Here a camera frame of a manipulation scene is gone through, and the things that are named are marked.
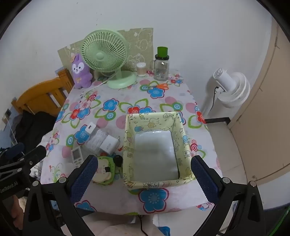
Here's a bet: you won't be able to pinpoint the white desk fan cable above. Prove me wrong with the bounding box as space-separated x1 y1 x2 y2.
91 78 114 88

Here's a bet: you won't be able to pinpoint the beige door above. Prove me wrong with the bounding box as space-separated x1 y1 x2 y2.
228 19 290 182

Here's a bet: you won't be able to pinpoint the yellow printed storage box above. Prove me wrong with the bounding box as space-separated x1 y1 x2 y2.
122 111 196 190

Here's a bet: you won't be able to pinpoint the purple plush toy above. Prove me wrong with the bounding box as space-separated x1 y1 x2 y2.
71 54 93 89

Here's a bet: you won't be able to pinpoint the white remote control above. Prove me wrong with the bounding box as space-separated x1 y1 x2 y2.
71 147 83 167

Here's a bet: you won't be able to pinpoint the white standing fan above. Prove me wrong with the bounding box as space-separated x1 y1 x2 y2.
200 68 251 118

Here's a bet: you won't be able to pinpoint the beige printed board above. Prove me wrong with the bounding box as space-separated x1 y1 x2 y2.
57 28 154 75

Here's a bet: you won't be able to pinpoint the cotton swab jar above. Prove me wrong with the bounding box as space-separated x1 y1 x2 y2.
136 62 147 77

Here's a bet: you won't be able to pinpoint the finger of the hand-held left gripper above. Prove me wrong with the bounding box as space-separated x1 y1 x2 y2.
0 145 47 176
0 143 25 160

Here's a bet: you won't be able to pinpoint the white cable bundle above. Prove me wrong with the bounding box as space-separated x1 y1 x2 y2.
87 129 109 155

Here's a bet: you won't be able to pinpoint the person's left hand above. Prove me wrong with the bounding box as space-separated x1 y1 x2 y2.
10 195 25 229

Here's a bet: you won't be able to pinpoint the wooden chair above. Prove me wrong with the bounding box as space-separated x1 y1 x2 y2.
11 68 75 118

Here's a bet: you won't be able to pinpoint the black fan cable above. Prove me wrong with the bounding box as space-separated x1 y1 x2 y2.
210 86 219 112

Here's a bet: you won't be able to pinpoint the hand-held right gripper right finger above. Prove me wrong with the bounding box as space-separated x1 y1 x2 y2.
190 155 265 236

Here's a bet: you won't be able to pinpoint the green frog-shaped case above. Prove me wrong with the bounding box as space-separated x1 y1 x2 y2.
97 155 124 186

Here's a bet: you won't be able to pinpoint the dark clothes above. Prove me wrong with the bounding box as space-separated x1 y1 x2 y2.
12 111 57 147

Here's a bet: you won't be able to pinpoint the thin white cable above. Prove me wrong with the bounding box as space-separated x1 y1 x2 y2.
7 123 19 144

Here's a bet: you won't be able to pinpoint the black floor cable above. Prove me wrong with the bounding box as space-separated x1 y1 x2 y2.
138 214 146 236

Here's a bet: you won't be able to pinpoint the floral tablecloth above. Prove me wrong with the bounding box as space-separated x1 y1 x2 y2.
40 72 223 215

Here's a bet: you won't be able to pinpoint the white plug charger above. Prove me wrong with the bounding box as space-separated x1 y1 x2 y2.
101 135 121 155

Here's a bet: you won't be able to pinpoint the small white power adapter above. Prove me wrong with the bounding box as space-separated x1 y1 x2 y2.
85 123 97 139

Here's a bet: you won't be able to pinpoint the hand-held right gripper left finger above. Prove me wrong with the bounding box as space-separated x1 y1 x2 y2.
23 155 99 236

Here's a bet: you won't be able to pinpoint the glass jar with green lid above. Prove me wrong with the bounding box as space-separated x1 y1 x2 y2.
150 46 170 81

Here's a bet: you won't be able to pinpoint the white printed cloth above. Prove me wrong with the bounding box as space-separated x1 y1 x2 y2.
30 159 46 180

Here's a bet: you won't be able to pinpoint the green desk fan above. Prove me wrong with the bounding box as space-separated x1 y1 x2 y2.
81 29 138 89

